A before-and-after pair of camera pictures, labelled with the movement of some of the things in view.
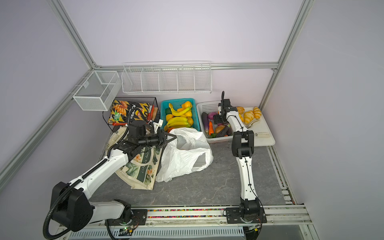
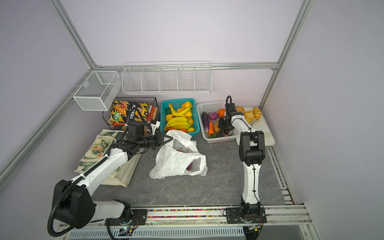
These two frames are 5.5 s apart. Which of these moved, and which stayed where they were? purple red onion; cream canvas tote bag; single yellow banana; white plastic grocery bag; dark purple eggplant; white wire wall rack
Moved: cream canvas tote bag; white plastic grocery bag
Stayed: single yellow banana; white wire wall rack; dark purple eggplant; purple red onion
